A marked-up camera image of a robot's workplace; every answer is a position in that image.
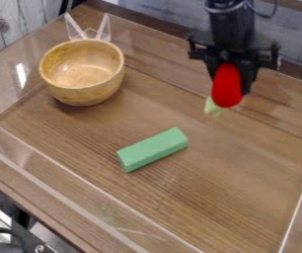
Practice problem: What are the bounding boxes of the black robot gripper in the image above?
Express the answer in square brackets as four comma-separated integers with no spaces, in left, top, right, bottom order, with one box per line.
[187,9,280,95]

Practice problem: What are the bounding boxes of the red plush fruit green leaf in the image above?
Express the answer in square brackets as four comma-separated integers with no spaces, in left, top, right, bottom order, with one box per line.
[204,63,244,118]

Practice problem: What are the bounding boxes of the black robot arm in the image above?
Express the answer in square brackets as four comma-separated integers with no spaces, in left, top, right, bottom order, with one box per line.
[187,0,280,95]

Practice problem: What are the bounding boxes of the green rectangular foam block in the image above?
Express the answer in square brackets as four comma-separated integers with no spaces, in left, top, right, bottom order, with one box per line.
[117,126,189,173]

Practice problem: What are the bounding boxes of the light wooden bowl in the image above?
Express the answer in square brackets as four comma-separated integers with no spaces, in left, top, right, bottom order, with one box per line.
[38,39,125,107]

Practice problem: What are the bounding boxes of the black metal stand base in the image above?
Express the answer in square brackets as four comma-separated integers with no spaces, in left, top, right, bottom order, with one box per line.
[10,209,57,253]

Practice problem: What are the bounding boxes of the clear acrylic corner bracket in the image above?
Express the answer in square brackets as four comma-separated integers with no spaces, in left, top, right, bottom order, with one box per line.
[64,13,112,42]

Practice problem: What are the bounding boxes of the clear acrylic tray enclosure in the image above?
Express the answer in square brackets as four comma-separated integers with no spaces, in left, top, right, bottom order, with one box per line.
[0,18,302,253]

